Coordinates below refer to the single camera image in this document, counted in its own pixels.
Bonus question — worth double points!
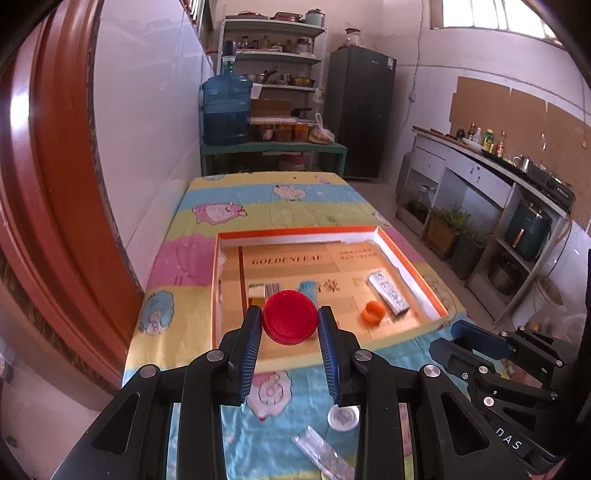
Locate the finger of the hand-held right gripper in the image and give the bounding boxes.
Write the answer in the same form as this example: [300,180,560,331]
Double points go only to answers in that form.
[429,339,559,409]
[450,320,580,367]

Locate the black gas stove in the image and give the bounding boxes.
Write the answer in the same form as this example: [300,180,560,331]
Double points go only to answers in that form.
[526,164,576,208]

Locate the teal kitchen appliance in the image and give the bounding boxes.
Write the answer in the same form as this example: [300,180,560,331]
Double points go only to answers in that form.
[504,200,552,259]

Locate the flattened printed cardboard sheet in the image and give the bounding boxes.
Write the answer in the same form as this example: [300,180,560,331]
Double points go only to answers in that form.
[222,242,437,370]

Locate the cartoon printed metal case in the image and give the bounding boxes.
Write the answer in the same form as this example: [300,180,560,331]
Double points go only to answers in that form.
[368,272,411,315]

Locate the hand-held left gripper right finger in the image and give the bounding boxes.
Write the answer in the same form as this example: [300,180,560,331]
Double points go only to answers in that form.
[316,305,529,480]

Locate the metal cooking pot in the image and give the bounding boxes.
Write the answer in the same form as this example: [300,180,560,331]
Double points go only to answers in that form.
[487,261,522,294]

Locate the blue water jug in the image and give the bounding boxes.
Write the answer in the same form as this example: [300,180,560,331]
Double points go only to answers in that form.
[201,41,254,146]

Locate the clear plastic tube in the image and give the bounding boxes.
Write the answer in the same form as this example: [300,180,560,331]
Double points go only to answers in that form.
[291,425,356,480]

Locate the shallow orange-rimmed cardboard box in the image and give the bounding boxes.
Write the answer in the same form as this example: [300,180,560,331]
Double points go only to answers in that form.
[211,224,452,374]

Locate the crumpled plastic bag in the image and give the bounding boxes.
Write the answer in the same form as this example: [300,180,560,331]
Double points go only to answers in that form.
[526,311,591,344]

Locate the deep orange bottle cap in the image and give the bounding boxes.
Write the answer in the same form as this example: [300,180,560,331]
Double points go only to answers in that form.
[361,301,386,325]

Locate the plastic bag of food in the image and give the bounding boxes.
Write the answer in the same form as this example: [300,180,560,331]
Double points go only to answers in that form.
[309,113,335,145]

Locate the red-brown wooden door frame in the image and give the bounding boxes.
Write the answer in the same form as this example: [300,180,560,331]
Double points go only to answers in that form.
[0,0,146,398]

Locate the white bottle cap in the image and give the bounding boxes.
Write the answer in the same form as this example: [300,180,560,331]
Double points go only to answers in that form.
[327,406,360,432]

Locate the white shelf rack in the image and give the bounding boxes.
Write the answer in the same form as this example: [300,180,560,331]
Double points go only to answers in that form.
[222,11,328,144]

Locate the plant in dark pot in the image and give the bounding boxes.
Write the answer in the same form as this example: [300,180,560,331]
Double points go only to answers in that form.
[450,222,490,280]

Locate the gold cigarette box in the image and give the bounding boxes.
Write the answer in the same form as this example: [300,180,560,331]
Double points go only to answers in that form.
[248,284,279,308]

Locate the plant in yellow pot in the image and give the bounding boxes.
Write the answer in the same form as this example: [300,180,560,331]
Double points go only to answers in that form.
[425,205,467,260]

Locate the red bottle cap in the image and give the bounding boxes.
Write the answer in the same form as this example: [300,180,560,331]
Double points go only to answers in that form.
[262,289,319,346]

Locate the dark grey refrigerator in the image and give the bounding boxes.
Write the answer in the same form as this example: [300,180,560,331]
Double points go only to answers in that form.
[325,45,398,181]

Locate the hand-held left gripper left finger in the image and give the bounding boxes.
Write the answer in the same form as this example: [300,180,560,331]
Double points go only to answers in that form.
[69,305,264,480]

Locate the brown cardboard box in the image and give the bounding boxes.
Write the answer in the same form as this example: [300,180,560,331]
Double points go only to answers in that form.
[250,99,293,117]

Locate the cardboard sheets on wall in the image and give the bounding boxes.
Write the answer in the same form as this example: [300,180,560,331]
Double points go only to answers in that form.
[450,76,591,162]

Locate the white kitchen counter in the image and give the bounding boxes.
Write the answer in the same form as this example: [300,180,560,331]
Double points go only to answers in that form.
[411,126,573,324]

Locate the green low table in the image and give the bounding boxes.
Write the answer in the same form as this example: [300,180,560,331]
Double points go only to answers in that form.
[201,141,348,177]

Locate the window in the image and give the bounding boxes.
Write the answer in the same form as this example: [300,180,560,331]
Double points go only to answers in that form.
[442,0,561,44]

